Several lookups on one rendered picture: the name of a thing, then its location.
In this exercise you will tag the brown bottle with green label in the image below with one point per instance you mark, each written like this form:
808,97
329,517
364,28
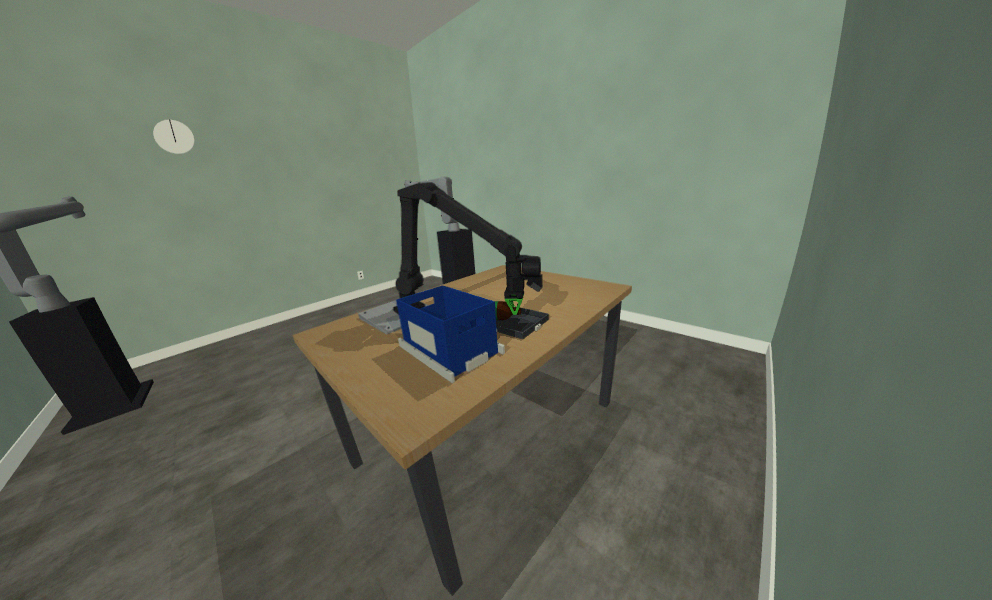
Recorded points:
503,311

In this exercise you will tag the blue divided crate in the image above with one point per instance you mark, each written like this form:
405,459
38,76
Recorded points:
448,334

